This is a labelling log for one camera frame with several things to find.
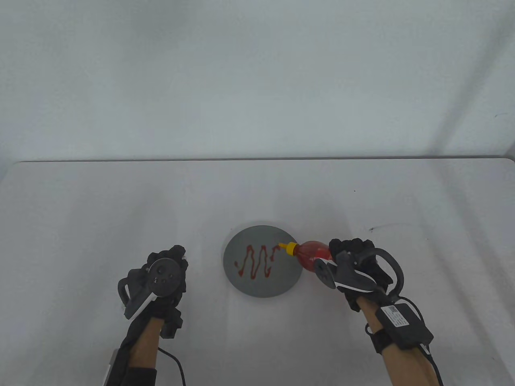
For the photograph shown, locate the person's left hand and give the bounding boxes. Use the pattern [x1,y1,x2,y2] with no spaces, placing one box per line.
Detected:
[121,245,188,322]

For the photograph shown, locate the person's right hand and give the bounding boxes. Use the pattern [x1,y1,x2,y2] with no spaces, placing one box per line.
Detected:
[329,238,393,312]

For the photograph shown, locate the red ketchup bottle yellow cap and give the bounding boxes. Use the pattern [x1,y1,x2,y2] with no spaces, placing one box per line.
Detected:
[279,240,334,271]

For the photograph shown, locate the round grey plate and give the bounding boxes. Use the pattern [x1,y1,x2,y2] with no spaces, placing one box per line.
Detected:
[223,225,304,298]

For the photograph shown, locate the person's right forearm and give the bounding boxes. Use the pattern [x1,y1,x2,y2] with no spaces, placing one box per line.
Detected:
[358,297,437,386]

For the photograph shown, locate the person's left forearm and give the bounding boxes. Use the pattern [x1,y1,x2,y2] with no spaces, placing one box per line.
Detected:
[129,318,163,370]

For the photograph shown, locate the red ketchup zigzag pattern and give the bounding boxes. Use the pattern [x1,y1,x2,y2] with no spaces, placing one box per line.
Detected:
[235,244,284,279]

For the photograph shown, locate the black white left hand controller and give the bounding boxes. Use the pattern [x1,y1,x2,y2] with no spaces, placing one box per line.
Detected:
[117,258,180,320]

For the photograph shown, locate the black white hand controller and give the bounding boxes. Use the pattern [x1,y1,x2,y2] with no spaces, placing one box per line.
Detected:
[315,247,404,302]
[117,258,180,320]

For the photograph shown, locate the black white right hand controller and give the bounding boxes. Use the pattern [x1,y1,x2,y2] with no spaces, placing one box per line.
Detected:
[315,247,404,302]

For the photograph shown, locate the black sensor box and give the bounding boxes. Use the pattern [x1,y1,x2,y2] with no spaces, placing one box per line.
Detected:
[103,349,121,386]
[375,304,434,349]

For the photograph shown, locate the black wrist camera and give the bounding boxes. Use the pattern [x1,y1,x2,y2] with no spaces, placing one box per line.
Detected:
[161,308,183,339]

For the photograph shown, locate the black wrist strap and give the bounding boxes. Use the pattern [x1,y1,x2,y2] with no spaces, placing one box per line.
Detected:
[111,350,157,386]
[368,330,393,354]

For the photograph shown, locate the black cable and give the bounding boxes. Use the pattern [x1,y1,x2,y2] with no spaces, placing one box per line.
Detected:
[402,297,443,386]
[158,348,186,386]

